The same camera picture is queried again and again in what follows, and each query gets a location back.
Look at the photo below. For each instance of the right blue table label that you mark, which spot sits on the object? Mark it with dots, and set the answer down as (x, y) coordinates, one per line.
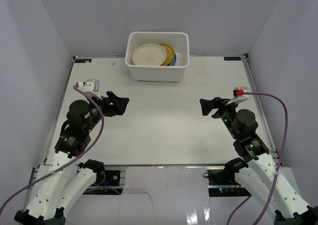
(232, 58)

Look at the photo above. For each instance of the blue table label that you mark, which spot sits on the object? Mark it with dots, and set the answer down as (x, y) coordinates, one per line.
(232, 58)
(77, 61)

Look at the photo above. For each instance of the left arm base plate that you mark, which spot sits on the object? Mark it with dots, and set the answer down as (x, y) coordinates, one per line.
(110, 182)

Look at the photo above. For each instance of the round bamboo woven plate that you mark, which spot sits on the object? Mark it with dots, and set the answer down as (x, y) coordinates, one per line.
(169, 54)

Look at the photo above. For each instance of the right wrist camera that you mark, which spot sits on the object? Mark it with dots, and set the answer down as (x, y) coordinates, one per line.
(239, 96)

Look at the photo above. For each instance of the left blue table label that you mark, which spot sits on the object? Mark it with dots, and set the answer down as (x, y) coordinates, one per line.
(77, 61)

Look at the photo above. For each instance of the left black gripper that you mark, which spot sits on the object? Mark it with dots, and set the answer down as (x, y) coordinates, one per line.
(109, 107)

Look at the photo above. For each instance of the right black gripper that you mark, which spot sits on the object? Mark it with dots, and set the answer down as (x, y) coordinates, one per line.
(207, 106)

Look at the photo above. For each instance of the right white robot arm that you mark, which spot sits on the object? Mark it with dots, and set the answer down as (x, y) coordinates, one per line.
(255, 169)

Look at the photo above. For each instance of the pink plastic plate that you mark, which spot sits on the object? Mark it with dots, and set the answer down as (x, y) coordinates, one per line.
(180, 62)

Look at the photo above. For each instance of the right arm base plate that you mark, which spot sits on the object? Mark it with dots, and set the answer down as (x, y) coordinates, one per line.
(221, 185)

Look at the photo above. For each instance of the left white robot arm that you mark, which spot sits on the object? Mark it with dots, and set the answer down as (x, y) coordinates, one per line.
(56, 195)

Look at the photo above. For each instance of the white plastic bin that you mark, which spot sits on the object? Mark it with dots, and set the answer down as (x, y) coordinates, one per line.
(179, 41)

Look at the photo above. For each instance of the cream round plate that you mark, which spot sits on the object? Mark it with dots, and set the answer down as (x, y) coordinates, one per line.
(150, 54)

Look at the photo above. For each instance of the blue plastic plate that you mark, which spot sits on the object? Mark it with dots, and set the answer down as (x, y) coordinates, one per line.
(173, 62)

